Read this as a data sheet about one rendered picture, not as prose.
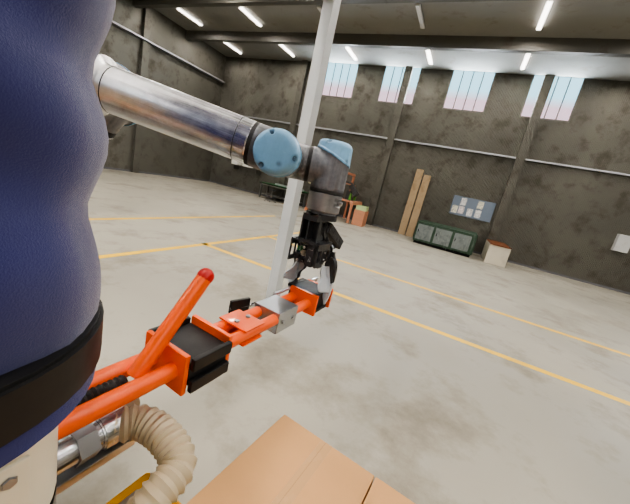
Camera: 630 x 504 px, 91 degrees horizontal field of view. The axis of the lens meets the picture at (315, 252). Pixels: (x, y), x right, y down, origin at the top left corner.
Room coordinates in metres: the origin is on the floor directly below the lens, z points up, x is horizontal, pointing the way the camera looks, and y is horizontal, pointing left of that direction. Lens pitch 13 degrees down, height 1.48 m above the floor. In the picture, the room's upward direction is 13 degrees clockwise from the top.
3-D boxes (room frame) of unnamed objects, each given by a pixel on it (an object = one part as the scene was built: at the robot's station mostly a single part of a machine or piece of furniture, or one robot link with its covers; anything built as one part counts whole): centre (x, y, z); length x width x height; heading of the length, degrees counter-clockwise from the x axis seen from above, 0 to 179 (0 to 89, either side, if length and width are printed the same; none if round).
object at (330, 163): (0.70, 0.01, 1.51); 0.09 x 0.08 x 0.11; 93
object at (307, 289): (0.71, -0.01, 1.20); 0.08 x 0.07 x 0.05; 154
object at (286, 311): (0.59, 0.05, 1.20); 0.07 x 0.07 x 0.04; 64
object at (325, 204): (0.70, 0.00, 1.43); 0.08 x 0.08 x 0.05
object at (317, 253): (0.69, 0.01, 1.35); 0.09 x 0.08 x 0.12; 154
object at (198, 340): (0.40, 0.15, 1.20); 0.10 x 0.08 x 0.06; 64
